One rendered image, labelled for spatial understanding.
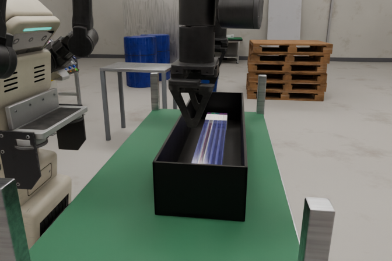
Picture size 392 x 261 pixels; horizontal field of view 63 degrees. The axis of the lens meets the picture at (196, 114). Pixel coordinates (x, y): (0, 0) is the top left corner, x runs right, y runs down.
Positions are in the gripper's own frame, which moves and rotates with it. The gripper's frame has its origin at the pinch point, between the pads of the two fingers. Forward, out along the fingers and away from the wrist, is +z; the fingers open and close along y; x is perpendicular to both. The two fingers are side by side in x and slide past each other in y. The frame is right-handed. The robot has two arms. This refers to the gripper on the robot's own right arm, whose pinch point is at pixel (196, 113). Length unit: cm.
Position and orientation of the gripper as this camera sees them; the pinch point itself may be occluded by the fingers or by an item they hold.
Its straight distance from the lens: 54.5
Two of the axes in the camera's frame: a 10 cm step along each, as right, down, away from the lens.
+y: 1.4, -3.0, 9.4
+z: -0.1, 9.5, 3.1
